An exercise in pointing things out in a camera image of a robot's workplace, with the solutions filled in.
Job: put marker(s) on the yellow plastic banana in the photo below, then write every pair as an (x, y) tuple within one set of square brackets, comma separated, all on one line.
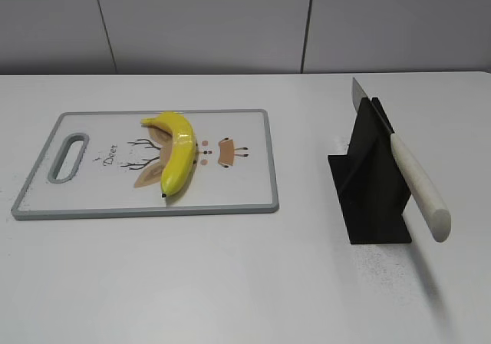
[(183, 151)]

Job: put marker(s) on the white-handled kitchen knife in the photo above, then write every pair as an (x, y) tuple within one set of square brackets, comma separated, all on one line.
[(428, 198)]

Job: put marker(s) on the white grey-rimmed cutting board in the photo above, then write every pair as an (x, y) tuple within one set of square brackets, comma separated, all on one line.
[(106, 164)]

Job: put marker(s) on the black knife stand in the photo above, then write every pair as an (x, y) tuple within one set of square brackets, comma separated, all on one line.
[(370, 187)]

